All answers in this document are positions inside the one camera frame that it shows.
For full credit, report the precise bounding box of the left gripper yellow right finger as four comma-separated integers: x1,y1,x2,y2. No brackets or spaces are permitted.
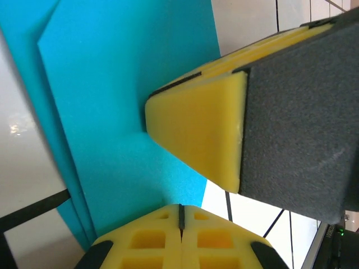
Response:
181,204,290,269

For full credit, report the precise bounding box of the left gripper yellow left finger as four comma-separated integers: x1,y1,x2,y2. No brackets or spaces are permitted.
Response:
73,203,183,269

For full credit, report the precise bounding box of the blue paper sheet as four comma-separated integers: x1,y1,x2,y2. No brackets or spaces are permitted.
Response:
0,0,222,253

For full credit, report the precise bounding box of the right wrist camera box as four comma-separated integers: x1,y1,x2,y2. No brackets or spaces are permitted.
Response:
315,221,337,269

